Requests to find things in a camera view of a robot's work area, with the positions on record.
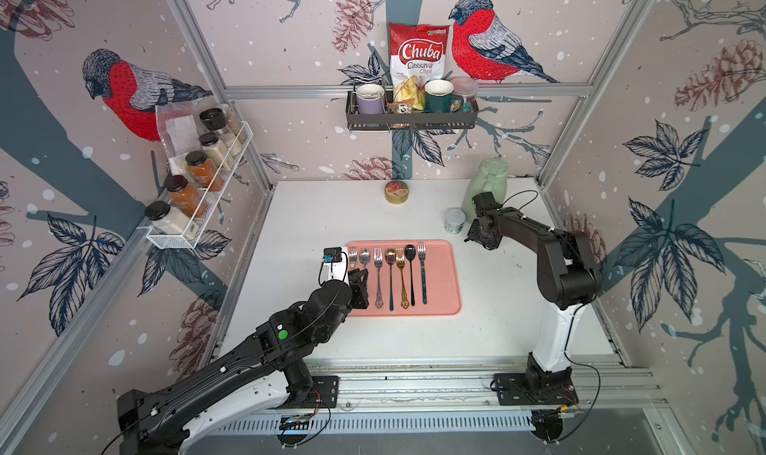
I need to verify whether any orange spice jar front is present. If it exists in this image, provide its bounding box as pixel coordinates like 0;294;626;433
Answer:
164;174;209;219

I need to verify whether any purple mug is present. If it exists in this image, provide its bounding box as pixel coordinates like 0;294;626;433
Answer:
354;83;386;115

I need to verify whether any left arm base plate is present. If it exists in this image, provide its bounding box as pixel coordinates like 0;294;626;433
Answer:
280;375;340;409

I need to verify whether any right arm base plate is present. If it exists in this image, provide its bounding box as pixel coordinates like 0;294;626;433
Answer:
490;373;580;407

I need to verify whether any ornate silver fork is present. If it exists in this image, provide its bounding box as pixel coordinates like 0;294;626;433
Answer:
374;248;384;309

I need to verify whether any black wall shelf basket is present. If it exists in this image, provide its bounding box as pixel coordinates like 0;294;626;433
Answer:
345;91;479;131

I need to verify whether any clear plastic bag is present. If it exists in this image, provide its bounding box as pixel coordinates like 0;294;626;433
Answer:
155;99;205;175

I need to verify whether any black spoon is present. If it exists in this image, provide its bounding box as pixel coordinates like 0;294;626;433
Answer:
404;245;417;307

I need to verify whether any white wire spice rack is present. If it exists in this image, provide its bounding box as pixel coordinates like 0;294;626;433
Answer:
146;122;253;253

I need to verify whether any red Chuba chips bag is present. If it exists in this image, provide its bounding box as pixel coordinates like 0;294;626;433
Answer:
389;24;449;111

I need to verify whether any pink lidded clear container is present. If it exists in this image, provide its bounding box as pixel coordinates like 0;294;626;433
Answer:
450;76;479;112

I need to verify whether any white handled steel spoon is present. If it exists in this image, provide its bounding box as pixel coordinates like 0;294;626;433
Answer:
359;249;371;269

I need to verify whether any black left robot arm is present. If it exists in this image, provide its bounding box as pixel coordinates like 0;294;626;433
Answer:
118;270;369;454

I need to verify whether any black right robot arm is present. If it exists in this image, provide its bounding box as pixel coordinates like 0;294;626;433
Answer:
468;192;602;403

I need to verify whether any gold fork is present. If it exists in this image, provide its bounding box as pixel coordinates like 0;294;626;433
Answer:
395;248;410;309

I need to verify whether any round gold tin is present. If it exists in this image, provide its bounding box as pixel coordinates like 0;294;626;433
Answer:
384;181;410;205

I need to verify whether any pink plastic tray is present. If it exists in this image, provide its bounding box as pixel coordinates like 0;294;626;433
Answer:
351;240;462;317

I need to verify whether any beige spice jar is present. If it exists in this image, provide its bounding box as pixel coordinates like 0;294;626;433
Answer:
199;132;235;172

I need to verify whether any white powder spice jar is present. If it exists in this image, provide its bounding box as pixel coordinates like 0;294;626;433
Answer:
145;201;199;240

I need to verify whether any green thermos jug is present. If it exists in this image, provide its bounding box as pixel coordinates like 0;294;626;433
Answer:
462;158;509;223

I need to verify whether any orange spice jar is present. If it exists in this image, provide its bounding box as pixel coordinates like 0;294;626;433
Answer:
164;174;209;219
185;150;225;192

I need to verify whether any gold spoon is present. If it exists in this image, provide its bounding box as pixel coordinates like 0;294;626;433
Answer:
385;249;396;311

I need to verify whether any black pepper grinder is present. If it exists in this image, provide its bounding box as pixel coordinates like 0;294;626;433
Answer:
199;107;243;156

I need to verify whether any patterned handle steel fork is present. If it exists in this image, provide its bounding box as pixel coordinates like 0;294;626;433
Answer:
347;246;358;270

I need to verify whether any dark green mug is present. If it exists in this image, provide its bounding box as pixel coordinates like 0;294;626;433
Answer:
424;79;465;114

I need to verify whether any brown spice jar back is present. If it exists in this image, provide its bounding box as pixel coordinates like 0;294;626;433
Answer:
221;104;247;142

